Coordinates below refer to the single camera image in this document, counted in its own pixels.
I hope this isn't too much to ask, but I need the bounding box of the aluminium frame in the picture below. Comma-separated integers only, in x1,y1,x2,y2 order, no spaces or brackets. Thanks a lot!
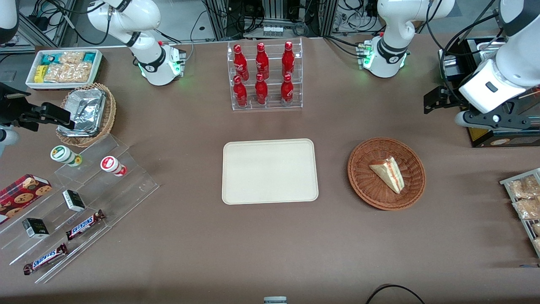
203,0,339,41

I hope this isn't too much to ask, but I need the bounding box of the small black box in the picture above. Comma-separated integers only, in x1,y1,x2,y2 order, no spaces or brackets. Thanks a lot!
22,217,50,239
62,189,86,212

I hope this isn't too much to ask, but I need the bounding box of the aluminium foil container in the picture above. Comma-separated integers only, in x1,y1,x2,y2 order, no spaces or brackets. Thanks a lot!
58,88,107,137

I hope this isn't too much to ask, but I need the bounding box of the white snack bin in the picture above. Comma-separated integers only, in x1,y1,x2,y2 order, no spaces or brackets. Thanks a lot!
25,49,104,91

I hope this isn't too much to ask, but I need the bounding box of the green lid white cup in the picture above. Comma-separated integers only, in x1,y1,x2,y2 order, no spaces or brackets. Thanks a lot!
50,145,83,168

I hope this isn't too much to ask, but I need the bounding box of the clear acrylic bottle rack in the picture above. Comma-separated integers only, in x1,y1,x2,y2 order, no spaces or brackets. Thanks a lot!
227,38,304,111

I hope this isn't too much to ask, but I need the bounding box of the snickers bar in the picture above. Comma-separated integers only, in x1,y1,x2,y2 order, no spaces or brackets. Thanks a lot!
65,209,106,242
23,243,69,276

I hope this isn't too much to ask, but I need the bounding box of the red cola bottle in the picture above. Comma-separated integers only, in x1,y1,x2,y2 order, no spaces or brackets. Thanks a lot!
255,42,270,80
281,41,296,79
254,73,269,106
233,44,250,81
233,75,248,108
280,74,294,106

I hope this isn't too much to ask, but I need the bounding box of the red lid white cup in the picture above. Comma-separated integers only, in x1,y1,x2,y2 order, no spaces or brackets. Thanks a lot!
100,155,127,177

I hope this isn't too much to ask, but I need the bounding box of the clear acrylic stepped display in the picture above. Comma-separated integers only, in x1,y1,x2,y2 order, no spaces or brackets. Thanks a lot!
0,134,160,285

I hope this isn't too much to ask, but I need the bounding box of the grey wire snack rack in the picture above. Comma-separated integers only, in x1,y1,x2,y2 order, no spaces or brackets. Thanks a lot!
499,168,540,258

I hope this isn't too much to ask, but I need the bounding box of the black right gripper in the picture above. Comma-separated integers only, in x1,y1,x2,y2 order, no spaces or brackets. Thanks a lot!
0,83,76,132

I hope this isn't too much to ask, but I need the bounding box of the red cookie box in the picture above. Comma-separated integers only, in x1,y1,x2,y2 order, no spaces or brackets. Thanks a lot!
0,174,53,225

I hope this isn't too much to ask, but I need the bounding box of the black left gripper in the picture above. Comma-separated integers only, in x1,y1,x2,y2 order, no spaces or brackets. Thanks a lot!
424,86,531,130

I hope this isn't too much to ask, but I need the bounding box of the triangular sandwich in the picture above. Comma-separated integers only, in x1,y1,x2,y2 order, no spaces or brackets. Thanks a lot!
369,157,405,195

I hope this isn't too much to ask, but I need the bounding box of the brown empty-weave wicker basket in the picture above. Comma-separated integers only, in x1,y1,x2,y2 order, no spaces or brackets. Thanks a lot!
348,137,426,211

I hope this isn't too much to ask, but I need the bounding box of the cream rectangular tray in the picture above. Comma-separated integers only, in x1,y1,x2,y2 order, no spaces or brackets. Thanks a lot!
222,138,319,206

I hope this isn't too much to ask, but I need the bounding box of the small clear rice cracker bag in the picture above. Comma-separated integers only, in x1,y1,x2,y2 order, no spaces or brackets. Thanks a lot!
59,51,86,65

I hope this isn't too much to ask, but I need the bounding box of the black hot dog warmer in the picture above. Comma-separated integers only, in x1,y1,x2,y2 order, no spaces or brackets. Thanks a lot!
438,36,540,148

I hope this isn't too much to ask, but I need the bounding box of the tan wicker basket with foil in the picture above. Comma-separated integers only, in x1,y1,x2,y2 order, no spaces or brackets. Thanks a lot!
56,82,117,148

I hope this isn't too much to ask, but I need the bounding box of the black floor cable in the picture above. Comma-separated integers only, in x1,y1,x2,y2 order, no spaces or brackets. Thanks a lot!
365,284,427,304

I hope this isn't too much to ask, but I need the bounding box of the large clear rice cracker bag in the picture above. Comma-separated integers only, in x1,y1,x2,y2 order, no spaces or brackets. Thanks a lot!
43,62,92,84

